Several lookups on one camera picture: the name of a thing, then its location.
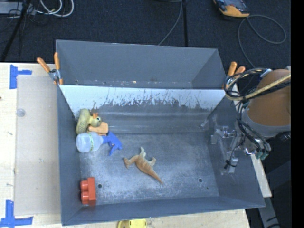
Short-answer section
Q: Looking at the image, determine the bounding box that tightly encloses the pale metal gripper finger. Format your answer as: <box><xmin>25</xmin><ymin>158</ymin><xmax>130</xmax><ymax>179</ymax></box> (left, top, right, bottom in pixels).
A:
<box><xmin>220</xmin><ymin>150</ymin><xmax>239</xmax><ymax>176</ymax></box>
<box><xmin>209</xmin><ymin>125</ymin><xmax>238</xmax><ymax>145</ymax></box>

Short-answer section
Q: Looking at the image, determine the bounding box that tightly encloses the red toy building brick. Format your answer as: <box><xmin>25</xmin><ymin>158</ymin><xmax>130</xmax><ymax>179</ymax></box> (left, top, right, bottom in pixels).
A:
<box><xmin>79</xmin><ymin>177</ymin><xmax>97</xmax><ymax>207</ymax></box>

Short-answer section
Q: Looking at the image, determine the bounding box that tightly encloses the grey metal bin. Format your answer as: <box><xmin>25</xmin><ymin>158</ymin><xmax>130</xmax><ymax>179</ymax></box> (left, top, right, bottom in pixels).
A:
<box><xmin>55</xmin><ymin>39</ymin><xmax>266</xmax><ymax>227</ymax></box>

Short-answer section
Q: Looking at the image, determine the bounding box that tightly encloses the pale flat board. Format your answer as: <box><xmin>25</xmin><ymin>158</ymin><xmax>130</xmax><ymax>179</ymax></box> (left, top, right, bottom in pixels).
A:
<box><xmin>13</xmin><ymin>75</ymin><xmax>60</xmax><ymax>217</ymax></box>

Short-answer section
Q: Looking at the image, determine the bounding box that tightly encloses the orange toy dinosaur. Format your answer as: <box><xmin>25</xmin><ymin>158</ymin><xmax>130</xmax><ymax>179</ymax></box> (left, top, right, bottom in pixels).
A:
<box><xmin>123</xmin><ymin>146</ymin><xmax>164</xmax><ymax>186</ymax></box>

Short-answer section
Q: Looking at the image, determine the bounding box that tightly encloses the clear spray bottle blue trigger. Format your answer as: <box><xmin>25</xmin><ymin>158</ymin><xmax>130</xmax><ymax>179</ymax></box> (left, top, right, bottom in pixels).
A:
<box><xmin>75</xmin><ymin>130</ymin><xmax>124</xmax><ymax>157</ymax></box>

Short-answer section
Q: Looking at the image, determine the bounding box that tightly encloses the yellow toy duck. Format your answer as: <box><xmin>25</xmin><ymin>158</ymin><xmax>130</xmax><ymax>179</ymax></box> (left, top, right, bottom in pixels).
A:
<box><xmin>75</xmin><ymin>108</ymin><xmax>109</xmax><ymax>136</ymax></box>

